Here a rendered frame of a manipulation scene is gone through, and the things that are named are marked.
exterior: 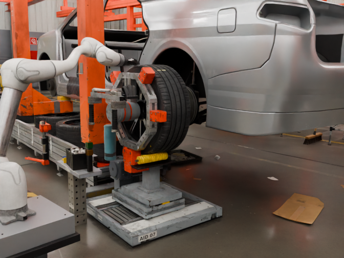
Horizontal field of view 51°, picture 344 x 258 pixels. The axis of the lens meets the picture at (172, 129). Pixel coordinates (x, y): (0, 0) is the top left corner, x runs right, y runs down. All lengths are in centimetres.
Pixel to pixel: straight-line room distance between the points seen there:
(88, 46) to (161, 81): 53
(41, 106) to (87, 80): 199
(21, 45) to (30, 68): 279
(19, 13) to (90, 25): 195
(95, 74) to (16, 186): 134
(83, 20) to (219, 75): 118
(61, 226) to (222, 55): 145
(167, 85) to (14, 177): 113
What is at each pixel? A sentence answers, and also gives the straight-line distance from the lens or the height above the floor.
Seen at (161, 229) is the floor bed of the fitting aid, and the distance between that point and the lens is 260.
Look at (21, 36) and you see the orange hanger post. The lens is 483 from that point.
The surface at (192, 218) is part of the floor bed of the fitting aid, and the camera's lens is 276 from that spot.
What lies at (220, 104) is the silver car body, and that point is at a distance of 250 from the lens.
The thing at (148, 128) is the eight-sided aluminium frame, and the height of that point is 77.
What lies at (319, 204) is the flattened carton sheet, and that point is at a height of 1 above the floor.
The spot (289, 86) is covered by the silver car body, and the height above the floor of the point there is 107.
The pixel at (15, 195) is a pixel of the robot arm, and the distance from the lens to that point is 200.
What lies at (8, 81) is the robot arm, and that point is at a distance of 218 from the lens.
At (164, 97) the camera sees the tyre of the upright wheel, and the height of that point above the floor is 97.
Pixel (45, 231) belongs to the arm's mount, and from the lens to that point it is 198.
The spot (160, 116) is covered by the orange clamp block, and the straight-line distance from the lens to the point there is 234.
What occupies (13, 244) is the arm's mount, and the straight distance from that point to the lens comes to 193.
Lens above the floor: 120
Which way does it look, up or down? 10 degrees down
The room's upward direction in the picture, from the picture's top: 1 degrees clockwise
